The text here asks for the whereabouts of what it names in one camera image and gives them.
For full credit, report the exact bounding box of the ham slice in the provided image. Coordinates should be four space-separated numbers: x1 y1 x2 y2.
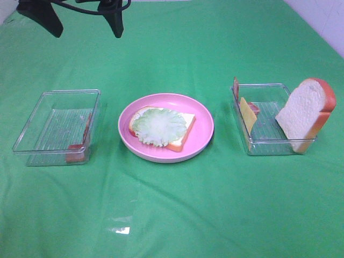
233 77 260 115

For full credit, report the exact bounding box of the right clear plastic tray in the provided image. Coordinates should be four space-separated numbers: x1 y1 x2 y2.
231 83 317 155

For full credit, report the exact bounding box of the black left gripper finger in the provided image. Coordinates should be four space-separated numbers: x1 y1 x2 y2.
101 0 124 38
16 0 63 38

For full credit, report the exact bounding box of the pink round plate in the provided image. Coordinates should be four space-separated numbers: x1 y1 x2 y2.
118 93 214 163

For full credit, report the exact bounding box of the bacon strip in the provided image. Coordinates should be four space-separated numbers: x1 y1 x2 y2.
65 113 92 163

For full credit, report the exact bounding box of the green lettuce leaf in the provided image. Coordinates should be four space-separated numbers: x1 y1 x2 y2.
132 108 187 147

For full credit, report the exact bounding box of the green table cloth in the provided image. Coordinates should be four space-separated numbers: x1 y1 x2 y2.
1 1 343 257

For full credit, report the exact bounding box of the bread slice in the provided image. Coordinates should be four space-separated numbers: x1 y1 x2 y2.
128 106 196 152
275 78 336 153

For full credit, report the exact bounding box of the clear plastic film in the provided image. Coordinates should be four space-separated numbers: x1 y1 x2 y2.
103 185 138 236

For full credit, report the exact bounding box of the yellow cheese slice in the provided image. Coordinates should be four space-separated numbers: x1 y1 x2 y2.
240 97 260 134

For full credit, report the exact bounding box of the left clear plastic tray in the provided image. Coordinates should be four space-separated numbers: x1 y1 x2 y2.
12 89 101 167

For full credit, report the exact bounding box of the clear plastic tray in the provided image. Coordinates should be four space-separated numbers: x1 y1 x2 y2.
231 83 317 155
12 89 101 167

